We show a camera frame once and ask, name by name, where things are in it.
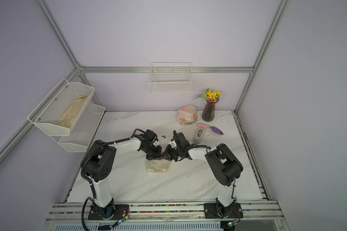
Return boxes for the yellow artificial flowers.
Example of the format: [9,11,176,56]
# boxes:
[194,89,222,103]

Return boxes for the beige cloth in bin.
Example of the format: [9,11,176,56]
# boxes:
[56,94,90,129]

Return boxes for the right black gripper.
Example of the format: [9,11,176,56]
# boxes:
[157,145,181,162]

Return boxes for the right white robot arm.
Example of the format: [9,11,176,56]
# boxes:
[159,131,243,218]

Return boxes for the upper white mesh shelf bin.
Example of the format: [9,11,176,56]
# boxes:
[27,79,94,136]

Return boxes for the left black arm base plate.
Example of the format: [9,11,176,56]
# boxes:
[88,203,130,220]

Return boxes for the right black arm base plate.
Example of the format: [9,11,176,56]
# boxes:
[203,201,243,219]

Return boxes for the clear bubble wrap sheet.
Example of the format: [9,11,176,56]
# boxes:
[145,158,172,174]
[177,104,198,126]

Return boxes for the white wire wall basket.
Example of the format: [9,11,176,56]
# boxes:
[148,62,192,93]

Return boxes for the aluminium front rail frame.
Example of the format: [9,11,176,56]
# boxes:
[45,200,285,223]

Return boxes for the purple glass vase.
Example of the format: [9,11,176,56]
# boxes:
[201,99,219,122]

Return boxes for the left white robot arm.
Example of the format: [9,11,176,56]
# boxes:
[80,129,162,219]

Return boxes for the white mesh shelf bin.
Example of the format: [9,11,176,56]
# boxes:
[58,103,105,153]
[27,79,94,136]

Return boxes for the orange dinner plate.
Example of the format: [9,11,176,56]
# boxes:
[177,106,198,125]

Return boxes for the lower white mesh shelf bin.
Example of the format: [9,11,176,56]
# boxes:
[58,103,105,153]

